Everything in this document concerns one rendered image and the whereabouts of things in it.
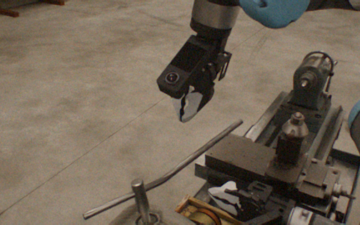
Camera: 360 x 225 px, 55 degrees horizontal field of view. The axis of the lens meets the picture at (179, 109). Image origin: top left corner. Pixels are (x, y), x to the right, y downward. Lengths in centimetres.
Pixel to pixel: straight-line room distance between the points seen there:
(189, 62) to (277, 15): 18
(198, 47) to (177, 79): 7
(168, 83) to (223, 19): 13
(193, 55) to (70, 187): 217
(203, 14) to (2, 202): 233
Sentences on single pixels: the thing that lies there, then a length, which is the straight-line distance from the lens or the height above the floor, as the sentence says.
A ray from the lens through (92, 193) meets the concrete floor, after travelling 257.
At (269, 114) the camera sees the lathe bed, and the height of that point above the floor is 86.
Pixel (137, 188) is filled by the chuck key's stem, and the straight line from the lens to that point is 61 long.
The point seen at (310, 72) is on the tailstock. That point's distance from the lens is 160.
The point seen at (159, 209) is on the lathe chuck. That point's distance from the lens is 67.
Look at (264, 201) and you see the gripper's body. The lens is 89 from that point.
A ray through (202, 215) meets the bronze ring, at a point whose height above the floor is 112.
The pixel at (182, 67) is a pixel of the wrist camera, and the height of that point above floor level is 150.
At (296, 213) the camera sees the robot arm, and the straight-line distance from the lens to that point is 88.
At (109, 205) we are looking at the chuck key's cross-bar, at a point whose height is 130.
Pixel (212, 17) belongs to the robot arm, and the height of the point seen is 158.
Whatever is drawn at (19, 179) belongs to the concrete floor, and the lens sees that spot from 287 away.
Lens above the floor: 172
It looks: 30 degrees down
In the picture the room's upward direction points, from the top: straight up
